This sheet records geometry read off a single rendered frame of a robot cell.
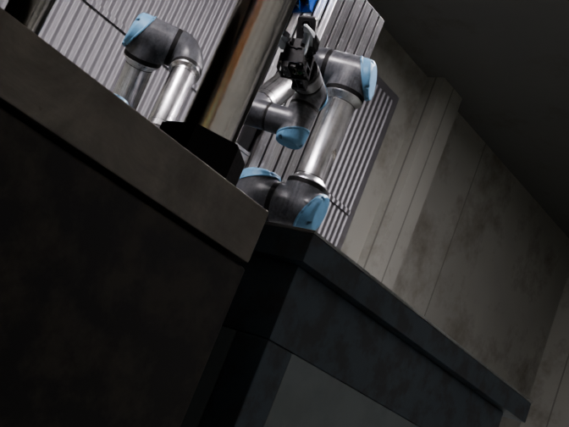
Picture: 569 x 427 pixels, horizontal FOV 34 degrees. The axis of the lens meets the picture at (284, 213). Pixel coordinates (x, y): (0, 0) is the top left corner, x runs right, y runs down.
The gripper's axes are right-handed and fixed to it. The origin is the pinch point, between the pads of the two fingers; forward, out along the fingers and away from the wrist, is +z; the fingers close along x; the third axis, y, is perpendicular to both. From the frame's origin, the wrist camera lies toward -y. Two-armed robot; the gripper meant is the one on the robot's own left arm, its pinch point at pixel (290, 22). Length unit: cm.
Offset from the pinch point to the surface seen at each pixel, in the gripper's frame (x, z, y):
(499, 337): -46, -652, -74
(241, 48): -28, 96, 57
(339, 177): 70, -393, -106
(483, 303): -29, -612, -92
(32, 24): 8, 80, 49
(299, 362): -37, 74, 84
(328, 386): -39, 68, 86
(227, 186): -31, 97, 72
